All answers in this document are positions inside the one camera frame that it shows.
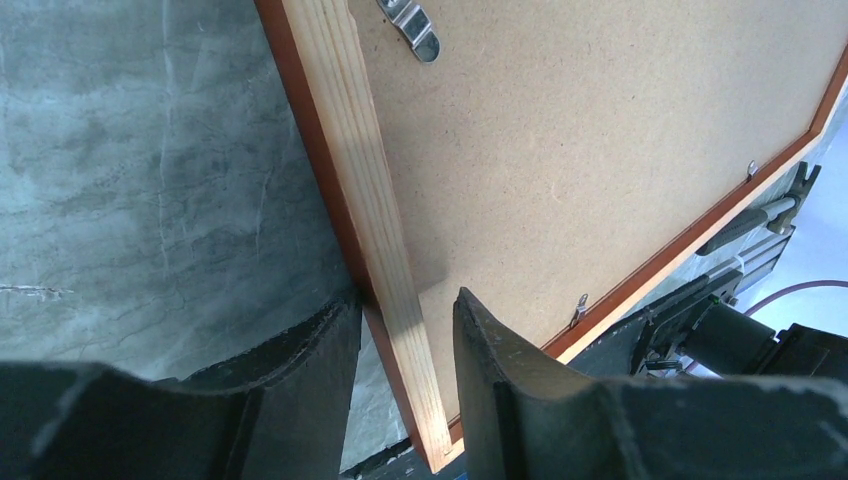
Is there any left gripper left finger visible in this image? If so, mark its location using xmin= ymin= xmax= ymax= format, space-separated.
xmin=1 ymin=292 xmax=362 ymax=479

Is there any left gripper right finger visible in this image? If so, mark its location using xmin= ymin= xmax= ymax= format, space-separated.
xmin=453 ymin=288 xmax=847 ymax=479

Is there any red wooden picture frame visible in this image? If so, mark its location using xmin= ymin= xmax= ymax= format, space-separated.
xmin=257 ymin=1 xmax=847 ymax=471

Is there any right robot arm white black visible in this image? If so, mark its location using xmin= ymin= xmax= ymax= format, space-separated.
xmin=681 ymin=297 xmax=847 ymax=382

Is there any brown fibreboard backing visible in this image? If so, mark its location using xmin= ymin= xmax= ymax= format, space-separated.
xmin=349 ymin=1 xmax=847 ymax=417

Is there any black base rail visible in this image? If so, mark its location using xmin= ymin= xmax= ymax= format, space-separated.
xmin=341 ymin=228 xmax=796 ymax=480

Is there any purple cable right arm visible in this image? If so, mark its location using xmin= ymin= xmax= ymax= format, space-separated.
xmin=741 ymin=279 xmax=848 ymax=318

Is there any black handle hammer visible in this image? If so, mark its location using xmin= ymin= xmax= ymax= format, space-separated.
xmin=695 ymin=161 xmax=822 ymax=256

